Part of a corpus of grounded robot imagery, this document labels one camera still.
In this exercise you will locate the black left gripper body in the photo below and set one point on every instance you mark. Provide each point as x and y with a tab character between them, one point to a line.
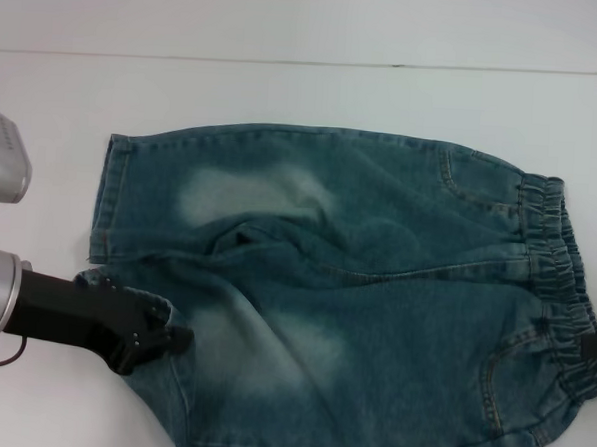
83	317

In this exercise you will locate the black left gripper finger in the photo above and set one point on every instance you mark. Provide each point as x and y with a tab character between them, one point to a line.
172	341

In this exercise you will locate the blue denim shorts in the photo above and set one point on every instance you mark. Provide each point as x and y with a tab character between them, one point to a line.
353	236

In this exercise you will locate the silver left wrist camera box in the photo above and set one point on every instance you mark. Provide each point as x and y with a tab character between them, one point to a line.
1	168

